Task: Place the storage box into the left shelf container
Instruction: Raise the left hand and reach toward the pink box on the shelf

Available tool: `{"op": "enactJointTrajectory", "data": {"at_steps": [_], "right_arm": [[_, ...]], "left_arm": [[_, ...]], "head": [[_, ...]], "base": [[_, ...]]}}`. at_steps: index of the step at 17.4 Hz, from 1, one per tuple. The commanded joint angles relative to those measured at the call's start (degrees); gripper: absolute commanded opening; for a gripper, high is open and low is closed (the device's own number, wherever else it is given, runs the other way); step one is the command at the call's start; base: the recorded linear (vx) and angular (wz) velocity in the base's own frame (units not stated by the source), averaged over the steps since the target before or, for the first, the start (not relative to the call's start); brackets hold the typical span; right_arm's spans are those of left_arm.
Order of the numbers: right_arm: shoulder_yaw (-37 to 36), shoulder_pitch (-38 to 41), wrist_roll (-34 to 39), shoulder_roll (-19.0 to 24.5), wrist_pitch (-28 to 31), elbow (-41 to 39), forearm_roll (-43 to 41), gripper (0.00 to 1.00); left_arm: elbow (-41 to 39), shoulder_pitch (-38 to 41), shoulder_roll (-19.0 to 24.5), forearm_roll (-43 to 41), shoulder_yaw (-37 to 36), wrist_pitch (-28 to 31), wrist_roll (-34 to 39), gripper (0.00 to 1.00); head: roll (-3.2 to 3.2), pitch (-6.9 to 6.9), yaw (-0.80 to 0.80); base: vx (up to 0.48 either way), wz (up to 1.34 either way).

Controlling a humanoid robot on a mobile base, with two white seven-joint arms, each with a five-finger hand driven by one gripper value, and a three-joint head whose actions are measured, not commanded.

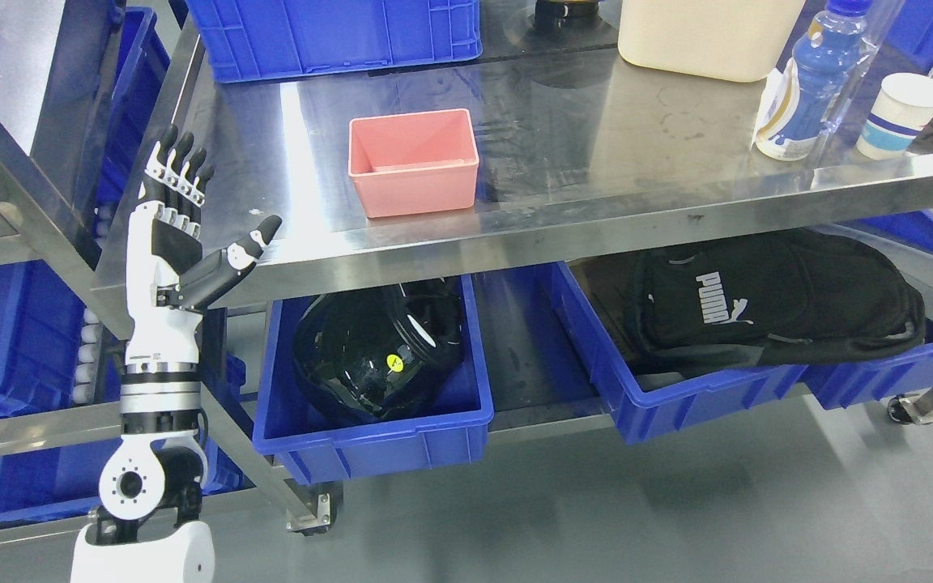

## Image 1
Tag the blue bin with helmet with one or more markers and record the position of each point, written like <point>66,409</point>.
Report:
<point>454,430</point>

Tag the cream plastic container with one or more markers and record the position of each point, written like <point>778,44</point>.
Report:
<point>736,41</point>

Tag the pink plastic storage box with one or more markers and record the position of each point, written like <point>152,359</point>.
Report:
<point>413,163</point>

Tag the black Puma backpack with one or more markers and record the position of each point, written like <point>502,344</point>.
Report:
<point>789,297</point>

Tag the black glossy helmet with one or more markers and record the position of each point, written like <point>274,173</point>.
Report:
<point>378,354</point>

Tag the blue bin left shelf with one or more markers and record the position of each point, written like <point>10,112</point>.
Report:
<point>40,323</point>

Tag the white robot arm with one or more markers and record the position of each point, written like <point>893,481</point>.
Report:
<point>148,526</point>

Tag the steel shelf rack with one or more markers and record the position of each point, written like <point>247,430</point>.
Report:
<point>57,65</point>

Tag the stainless steel cart table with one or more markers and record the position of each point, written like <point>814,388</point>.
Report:
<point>581,155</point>

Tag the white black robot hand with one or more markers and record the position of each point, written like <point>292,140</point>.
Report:
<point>170,279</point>

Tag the white blue paper cup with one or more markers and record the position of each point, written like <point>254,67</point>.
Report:
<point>902,109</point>

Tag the blue bin with backpack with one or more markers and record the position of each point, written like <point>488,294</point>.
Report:
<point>642,410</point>

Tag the blue crate on table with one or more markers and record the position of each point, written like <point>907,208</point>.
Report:
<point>250,41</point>

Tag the blue drink bottle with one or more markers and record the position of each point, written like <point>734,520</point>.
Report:
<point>817,70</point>

